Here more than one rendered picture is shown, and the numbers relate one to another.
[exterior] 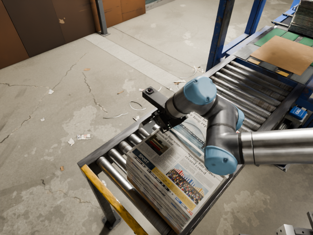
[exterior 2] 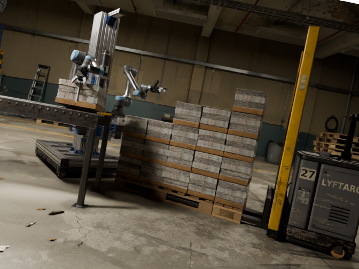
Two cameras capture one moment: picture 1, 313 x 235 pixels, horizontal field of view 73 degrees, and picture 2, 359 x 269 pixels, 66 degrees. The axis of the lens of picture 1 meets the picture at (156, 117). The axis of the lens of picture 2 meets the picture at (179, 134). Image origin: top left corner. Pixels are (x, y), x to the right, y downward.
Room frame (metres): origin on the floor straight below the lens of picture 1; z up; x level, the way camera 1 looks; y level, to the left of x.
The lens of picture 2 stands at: (1.71, 2.46, 0.88)
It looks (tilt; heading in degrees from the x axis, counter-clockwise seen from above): 3 degrees down; 223
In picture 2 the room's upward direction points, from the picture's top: 10 degrees clockwise
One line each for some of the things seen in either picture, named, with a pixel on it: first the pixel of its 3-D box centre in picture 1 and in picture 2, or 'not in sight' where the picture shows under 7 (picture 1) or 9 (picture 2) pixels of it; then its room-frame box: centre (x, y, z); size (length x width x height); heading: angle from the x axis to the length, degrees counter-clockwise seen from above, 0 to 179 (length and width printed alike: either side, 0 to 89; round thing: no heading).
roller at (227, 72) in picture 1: (249, 84); not in sight; (1.13, -0.62, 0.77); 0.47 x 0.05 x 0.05; 45
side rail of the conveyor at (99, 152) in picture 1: (175, 104); (18, 107); (0.98, -0.12, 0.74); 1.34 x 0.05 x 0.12; 135
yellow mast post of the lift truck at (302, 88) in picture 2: not in sight; (293, 130); (-0.68, 1.52, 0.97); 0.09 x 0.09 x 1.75; 24
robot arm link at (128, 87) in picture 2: not in sight; (128, 86); (-0.45, -0.66, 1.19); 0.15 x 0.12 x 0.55; 19
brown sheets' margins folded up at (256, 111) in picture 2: not in sight; (240, 156); (-0.81, 0.99, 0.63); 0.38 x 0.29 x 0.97; 24
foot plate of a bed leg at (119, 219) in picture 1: (111, 219); (79, 205); (0.52, 0.33, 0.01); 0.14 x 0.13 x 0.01; 45
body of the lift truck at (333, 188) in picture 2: not in sight; (320, 198); (-1.14, 1.72, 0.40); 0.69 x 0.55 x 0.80; 24
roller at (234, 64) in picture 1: (259, 76); not in sight; (1.22, -0.71, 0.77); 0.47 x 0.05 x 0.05; 45
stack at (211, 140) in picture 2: not in sight; (172, 160); (-0.51, 0.32, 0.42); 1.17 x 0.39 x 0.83; 114
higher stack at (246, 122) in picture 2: not in sight; (240, 154); (-0.81, 0.99, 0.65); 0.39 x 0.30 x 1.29; 24
